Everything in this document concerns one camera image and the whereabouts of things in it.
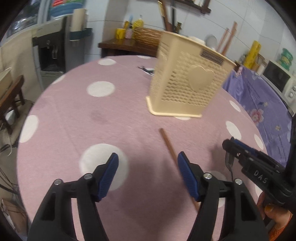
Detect blue water jug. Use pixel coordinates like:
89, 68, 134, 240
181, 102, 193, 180
50, 0, 85, 17

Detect wooden handled metal spoon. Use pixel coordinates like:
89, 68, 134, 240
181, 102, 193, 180
225, 152, 234, 181

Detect person's right hand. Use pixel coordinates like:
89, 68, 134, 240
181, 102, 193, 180
257, 192, 292, 240

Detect woven basket sink basin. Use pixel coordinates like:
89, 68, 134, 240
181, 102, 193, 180
133, 27, 163, 47

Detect yellow soap bottle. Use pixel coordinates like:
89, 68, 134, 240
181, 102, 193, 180
132, 15, 144, 29

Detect white microwave oven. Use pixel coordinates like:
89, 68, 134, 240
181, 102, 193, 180
261, 60, 295, 107

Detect green stacked containers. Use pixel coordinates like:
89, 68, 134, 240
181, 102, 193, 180
277, 48, 293, 71

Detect yellow mug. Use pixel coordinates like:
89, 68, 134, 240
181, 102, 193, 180
115, 28, 126, 40

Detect reddish brown chopstick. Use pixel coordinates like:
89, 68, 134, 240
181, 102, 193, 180
159, 128, 200, 212

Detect yellow rolled mat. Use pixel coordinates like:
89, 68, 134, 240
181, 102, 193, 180
243, 41, 261, 69

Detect dark brown wooden chopstick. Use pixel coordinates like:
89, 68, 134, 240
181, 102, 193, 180
158, 0, 172, 32

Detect grey water dispenser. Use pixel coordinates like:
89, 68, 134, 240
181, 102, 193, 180
32, 15, 85, 90

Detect beige plastic utensil holder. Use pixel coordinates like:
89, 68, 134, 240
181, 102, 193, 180
146, 31, 235, 118

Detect dark wooden stool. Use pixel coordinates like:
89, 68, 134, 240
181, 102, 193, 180
0, 75, 25, 135

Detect pink polka dot tablecloth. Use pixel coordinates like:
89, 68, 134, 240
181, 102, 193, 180
17, 56, 265, 240

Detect dark wooden side table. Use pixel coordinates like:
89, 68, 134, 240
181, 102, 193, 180
98, 39, 158, 58

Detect black gold-banded chopstick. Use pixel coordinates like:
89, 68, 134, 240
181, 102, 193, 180
171, 6, 176, 33

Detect wooden framed mirror shelf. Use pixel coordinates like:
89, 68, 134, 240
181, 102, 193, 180
171, 0, 211, 14

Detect cream cooking pot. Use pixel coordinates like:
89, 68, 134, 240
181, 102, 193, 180
0, 68, 13, 98

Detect purple floral cloth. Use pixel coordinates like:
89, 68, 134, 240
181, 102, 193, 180
223, 67, 292, 166

